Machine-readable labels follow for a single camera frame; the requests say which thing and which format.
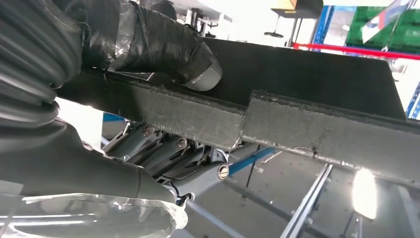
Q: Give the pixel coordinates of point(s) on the red barrier belt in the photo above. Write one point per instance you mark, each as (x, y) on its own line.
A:
(361, 52)

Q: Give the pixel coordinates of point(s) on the black table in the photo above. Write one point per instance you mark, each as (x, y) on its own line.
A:
(302, 11)

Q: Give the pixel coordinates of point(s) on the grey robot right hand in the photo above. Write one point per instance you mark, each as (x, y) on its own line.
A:
(65, 164)

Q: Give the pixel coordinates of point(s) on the blue metal shelf rack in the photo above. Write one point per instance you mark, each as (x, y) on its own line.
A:
(323, 26)

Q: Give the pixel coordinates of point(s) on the green wall banner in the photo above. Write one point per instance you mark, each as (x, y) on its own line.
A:
(407, 36)

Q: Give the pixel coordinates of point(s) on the stainless steel workbench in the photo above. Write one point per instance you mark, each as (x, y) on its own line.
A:
(328, 210)

